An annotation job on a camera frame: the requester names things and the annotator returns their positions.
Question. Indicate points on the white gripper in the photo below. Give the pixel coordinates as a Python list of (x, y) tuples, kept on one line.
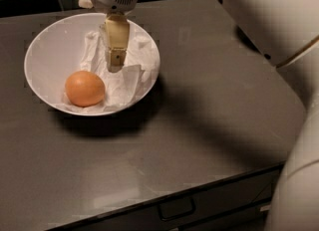
[(117, 31)]

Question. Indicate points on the orange fruit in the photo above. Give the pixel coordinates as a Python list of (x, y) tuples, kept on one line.
[(85, 89)]

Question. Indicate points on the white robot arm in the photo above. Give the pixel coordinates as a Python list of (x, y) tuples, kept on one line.
[(231, 124)]

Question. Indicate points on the large white bowl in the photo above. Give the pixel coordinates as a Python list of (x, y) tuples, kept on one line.
[(56, 53)]

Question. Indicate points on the white crumpled paper napkin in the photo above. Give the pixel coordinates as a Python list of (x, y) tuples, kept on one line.
[(126, 86)]

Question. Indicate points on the dark upper drawer front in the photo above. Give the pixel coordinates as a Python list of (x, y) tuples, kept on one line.
[(169, 212)]

